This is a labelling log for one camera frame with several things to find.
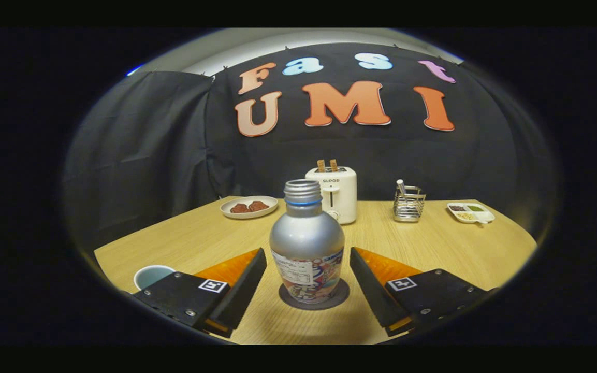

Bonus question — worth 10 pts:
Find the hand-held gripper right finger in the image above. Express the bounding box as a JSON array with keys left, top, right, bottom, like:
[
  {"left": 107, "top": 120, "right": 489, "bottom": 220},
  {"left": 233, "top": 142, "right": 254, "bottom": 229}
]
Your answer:
[{"left": 350, "top": 247, "right": 488, "bottom": 337}]

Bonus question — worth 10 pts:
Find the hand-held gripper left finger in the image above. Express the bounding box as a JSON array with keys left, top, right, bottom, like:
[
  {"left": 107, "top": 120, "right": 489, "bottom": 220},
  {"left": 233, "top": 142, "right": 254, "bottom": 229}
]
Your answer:
[{"left": 133, "top": 248, "right": 268, "bottom": 338}]

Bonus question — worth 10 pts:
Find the dark brown round coaster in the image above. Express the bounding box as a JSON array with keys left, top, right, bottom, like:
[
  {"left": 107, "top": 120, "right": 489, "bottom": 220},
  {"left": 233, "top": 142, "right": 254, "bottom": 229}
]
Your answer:
[{"left": 279, "top": 278, "right": 351, "bottom": 311}]

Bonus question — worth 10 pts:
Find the silver juice bottle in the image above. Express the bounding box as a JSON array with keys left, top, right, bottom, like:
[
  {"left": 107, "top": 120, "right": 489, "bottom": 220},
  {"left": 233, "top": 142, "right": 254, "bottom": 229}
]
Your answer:
[{"left": 269, "top": 179, "right": 345, "bottom": 305}]

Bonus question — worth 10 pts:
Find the white cup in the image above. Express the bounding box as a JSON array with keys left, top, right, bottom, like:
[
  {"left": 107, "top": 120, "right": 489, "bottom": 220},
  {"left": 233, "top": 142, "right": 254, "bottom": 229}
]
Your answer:
[{"left": 133, "top": 265, "right": 176, "bottom": 291}]

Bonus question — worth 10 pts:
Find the wooden table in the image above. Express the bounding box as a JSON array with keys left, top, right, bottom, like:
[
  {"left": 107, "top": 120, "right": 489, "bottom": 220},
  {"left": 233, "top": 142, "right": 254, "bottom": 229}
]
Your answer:
[{"left": 94, "top": 196, "right": 537, "bottom": 345}]

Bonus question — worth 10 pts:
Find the white plate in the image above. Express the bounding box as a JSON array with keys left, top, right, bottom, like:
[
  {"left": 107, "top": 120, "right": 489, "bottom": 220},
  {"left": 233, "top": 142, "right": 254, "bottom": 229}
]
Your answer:
[{"left": 220, "top": 195, "right": 279, "bottom": 220}]

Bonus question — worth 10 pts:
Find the white toaster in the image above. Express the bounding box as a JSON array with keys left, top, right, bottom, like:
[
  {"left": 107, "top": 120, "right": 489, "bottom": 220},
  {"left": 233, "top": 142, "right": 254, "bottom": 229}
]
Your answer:
[{"left": 305, "top": 166, "right": 358, "bottom": 225}]

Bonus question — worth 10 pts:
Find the white divided snack tray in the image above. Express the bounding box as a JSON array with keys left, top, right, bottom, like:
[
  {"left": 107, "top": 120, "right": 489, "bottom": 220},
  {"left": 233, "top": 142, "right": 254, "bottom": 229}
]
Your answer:
[{"left": 447, "top": 202, "right": 496, "bottom": 225}]

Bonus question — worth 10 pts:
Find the metal wire utensil holder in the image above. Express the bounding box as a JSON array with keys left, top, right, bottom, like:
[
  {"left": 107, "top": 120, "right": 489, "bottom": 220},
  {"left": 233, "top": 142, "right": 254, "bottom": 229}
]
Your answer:
[{"left": 393, "top": 185, "right": 427, "bottom": 223}]

